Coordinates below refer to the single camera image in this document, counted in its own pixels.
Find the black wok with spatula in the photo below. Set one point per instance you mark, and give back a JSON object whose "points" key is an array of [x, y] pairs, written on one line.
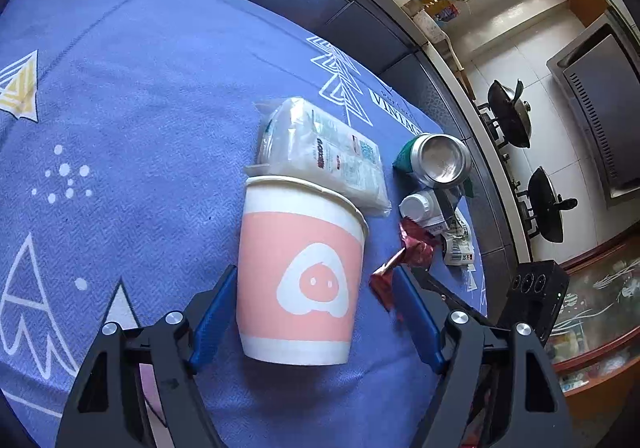
{"points": [[547, 208]]}

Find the white barcode wrapper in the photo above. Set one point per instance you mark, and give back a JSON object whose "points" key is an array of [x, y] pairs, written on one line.
{"points": [[457, 238]]}

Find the blue printed tablecloth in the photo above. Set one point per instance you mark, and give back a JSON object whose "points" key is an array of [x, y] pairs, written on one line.
{"points": [[150, 128]]}

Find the white pill bottle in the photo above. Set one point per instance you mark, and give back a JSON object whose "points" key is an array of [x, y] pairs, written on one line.
{"points": [[417, 208]]}

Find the painted glass door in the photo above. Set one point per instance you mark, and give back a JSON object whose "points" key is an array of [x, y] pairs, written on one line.
{"points": [[605, 288]]}

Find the red foil wrapper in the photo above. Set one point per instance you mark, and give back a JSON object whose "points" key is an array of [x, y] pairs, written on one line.
{"points": [[412, 248]]}

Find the pink and white paper cup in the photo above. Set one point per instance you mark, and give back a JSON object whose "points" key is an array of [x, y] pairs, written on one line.
{"points": [[280, 248]]}

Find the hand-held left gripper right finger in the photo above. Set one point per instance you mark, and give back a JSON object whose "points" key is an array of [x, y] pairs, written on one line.
{"points": [[417, 323]]}

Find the clear tissue packet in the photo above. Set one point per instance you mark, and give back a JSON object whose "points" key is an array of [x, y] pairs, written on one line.
{"points": [[320, 148]]}

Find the green aluminium can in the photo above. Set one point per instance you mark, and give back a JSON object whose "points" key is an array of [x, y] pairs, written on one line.
{"points": [[440, 158]]}

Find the steel range hood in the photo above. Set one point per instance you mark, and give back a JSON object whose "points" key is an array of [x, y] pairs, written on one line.
{"points": [[600, 103]]}

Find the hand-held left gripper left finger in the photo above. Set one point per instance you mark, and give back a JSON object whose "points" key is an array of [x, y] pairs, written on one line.
{"points": [[212, 323]]}

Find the black gas stove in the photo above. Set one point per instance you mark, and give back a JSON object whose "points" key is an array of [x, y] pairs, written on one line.
{"points": [[505, 163]]}

